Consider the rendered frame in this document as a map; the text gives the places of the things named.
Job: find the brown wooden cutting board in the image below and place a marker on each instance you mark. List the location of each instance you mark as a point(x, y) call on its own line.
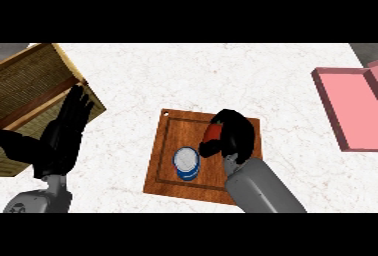
point(190, 156)

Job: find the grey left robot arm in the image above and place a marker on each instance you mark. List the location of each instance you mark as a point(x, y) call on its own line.
point(44, 196)

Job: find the blue can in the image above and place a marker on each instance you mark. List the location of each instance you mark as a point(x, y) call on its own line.
point(187, 162)

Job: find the pink box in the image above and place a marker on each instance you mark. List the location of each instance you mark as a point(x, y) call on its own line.
point(352, 110)

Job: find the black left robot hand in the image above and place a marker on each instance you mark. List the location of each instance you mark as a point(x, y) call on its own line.
point(61, 140)

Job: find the tan cardboard box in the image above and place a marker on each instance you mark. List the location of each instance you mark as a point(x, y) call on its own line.
point(35, 103)

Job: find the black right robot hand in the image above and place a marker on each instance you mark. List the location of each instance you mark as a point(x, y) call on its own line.
point(235, 136)

